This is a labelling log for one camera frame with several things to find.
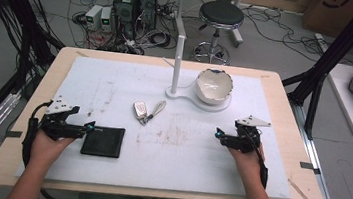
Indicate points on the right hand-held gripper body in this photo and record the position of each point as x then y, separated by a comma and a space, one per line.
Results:
245, 137

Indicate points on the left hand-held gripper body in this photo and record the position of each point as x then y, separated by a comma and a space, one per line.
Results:
57, 126

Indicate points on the person's left hand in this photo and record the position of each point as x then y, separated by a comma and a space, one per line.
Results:
46, 148

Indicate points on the person's right hand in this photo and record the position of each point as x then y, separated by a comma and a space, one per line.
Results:
246, 164

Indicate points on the black wallet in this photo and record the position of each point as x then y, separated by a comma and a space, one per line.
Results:
103, 141

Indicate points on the black tape strip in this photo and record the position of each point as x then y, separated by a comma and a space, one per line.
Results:
310, 167
12, 134

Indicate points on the white chipped bowl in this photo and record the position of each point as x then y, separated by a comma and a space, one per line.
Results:
213, 87

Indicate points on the white foam mat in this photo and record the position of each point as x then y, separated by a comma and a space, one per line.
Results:
177, 160

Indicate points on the silver car key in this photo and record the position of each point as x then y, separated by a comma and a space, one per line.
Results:
140, 109

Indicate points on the grey power supply box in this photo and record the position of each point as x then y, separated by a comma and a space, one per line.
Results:
93, 17
106, 19

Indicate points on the black round stool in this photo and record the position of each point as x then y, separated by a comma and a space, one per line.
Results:
221, 15

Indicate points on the black computer tower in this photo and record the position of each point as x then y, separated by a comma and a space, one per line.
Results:
125, 9
147, 5

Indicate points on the white post stand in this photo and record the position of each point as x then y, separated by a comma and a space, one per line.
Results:
177, 69

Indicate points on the black frame post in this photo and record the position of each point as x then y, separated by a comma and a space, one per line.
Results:
23, 11
334, 50

